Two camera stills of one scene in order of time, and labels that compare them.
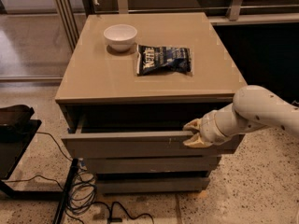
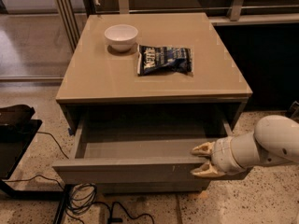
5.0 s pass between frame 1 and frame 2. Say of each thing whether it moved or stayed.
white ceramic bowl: stayed
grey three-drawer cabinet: stayed
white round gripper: moved
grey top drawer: moved
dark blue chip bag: stayed
